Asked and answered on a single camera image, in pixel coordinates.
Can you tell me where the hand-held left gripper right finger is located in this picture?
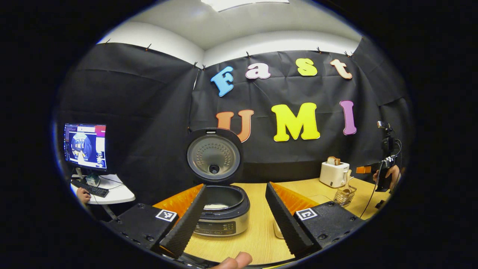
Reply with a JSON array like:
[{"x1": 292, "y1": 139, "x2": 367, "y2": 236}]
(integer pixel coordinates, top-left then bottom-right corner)
[{"x1": 265, "y1": 182, "x2": 366, "y2": 258}]

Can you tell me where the black silver rice cooker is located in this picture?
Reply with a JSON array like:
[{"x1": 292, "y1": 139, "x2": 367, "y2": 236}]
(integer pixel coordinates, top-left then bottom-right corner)
[{"x1": 186, "y1": 128, "x2": 251, "y2": 237}]

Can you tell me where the black keyboard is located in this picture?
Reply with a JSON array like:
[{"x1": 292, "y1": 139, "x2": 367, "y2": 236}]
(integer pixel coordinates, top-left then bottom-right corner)
[{"x1": 71, "y1": 179, "x2": 110, "y2": 198}]

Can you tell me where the clear plastic tray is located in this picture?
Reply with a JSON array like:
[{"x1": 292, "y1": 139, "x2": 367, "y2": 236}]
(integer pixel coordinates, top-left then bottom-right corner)
[{"x1": 273, "y1": 194, "x2": 335, "y2": 239}]

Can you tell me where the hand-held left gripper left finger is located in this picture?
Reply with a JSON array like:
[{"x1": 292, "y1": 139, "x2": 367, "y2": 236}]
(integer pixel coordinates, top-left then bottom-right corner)
[{"x1": 103, "y1": 183, "x2": 207, "y2": 259}]

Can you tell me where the black backdrop cloth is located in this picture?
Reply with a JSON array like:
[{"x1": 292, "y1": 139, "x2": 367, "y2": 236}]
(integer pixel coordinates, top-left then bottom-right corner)
[{"x1": 54, "y1": 35, "x2": 413, "y2": 213}]

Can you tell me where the white toaster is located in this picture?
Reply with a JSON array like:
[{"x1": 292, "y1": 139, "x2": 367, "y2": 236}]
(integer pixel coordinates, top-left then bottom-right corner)
[{"x1": 319, "y1": 161, "x2": 350, "y2": 188}]

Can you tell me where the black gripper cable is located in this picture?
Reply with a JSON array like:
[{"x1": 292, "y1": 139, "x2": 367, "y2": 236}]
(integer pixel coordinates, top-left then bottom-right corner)
[{"x1": 359, "y1": 159, "x2": 387, "y2": 220}]

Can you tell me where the clear wire chopstick holder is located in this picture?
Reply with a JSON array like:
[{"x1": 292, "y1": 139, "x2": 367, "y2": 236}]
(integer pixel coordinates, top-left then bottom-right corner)
[{"x1": 333, "y1": 186, "x2": 357, "y2": 207}]

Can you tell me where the white side table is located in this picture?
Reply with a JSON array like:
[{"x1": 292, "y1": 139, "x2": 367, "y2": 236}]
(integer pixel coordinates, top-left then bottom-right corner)
[{"x1": 71, "y1": 174, "x2": 136, "y2": 221}]

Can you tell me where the computer monitor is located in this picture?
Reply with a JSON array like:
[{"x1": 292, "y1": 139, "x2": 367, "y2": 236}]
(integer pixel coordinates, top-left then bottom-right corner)
[{"x1": 63, "y1": 123, "x2": 108, "y2": 185}]

